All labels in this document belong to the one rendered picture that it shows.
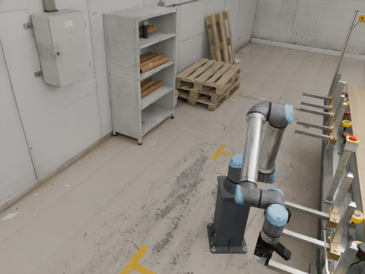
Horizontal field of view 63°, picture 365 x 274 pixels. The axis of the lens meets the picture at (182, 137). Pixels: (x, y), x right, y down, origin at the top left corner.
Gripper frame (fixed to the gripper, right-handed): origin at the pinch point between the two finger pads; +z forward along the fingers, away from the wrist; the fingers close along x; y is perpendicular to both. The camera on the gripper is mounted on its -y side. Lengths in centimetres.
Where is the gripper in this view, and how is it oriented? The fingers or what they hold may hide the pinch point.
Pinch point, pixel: (265, 265)
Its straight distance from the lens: 168.5
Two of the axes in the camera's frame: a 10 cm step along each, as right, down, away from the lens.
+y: -9.2, -2.6, 3.1
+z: -0.6, 8.5, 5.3
